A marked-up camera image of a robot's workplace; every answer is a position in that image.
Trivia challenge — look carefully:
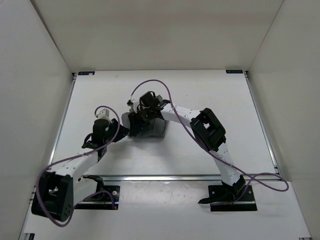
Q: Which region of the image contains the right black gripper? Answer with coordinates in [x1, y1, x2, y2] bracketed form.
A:
[129, 107, 155, 137]

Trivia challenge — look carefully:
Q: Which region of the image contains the grey pleated skirt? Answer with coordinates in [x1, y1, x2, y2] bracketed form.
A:
[121, 112, 169, 139]

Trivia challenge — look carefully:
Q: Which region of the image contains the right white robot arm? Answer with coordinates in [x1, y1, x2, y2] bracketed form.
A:
[122, 91, 246, 204]

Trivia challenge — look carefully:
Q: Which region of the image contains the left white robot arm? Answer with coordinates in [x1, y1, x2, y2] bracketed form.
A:
[31, 118, 130, 227]

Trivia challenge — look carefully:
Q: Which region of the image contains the right blue corner sticker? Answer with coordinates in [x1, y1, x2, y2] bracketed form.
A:
[225, 69, 243, 74]

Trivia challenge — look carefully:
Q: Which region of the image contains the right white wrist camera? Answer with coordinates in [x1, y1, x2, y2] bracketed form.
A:
[126, 99, 140, 113]

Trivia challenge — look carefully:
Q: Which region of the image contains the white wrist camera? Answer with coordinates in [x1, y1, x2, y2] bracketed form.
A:
[96, 108, 111, 122]
[126, 99, 140, 113]

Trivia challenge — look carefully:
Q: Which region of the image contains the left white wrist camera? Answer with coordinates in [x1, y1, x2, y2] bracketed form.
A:
[96, 108, 111, 122]

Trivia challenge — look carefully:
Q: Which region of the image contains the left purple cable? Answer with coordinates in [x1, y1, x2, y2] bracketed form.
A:
[36, 104, 121, 228]

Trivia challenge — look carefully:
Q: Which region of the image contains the purple cable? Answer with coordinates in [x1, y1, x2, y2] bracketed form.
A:
[36, 104, 121, 228]
[129, 79, 290, 205]

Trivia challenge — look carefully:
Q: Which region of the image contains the front aluminium rail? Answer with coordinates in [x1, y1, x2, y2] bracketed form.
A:
[101, 174, 221, 182]

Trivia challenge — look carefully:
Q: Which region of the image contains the left aluminium table rail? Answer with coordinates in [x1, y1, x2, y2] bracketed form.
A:
[47, 72, 78, 165]

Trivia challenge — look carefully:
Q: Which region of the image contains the aluminium table rail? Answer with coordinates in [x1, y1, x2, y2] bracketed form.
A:
[244, 70, 282, 177]
[47, 72, 78, 165]

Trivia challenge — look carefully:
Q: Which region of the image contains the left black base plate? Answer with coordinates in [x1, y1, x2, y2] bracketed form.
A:
[75, 182, 121, 211]

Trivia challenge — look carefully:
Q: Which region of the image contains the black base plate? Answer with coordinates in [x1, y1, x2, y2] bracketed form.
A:
[75, 182, 121, 211]
[198, 185, 258, 212]

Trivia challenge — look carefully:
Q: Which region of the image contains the right aluminium table rail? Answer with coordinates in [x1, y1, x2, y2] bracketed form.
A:
[244, 70, 282, 177]

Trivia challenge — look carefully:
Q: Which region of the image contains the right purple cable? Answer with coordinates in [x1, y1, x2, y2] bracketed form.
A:
[129, 79, 290, 205]

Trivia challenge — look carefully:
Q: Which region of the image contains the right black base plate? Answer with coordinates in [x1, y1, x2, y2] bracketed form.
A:
[198, 185, 258, 212]

